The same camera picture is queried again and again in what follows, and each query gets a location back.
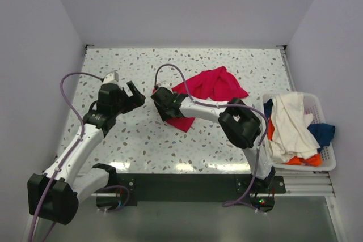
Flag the red t shirt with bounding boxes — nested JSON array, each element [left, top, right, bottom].
[[152, 66, 250, 133]]

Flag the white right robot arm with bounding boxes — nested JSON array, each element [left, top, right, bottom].
[[151, 87, 276, 188]]

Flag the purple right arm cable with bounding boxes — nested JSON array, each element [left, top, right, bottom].
[[154, 63, 269, 208]]

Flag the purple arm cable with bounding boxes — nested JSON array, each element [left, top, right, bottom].
[[154, 63, 269, 208], [28, 71, 105, 242]]

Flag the white cream t shirt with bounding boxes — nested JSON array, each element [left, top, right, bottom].
[[269, 92, 320, 164]]

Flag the white plastic laundry basket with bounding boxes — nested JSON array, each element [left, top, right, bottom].
[[260, 92, 336, 172]]

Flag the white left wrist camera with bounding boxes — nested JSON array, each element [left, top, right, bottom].
[[103, 70, 119, 84]]

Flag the aluminium frame rails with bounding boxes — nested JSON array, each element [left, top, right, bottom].
[[279, 45, 348, 242]]

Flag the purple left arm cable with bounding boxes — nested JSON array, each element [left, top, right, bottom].
[[28, 71, 105, 242]]

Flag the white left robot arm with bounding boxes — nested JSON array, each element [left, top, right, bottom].
[[27, 81, 145, 225]]

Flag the navy blue t shirt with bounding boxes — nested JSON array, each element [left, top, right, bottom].
[[307, 123, 336, 154]]

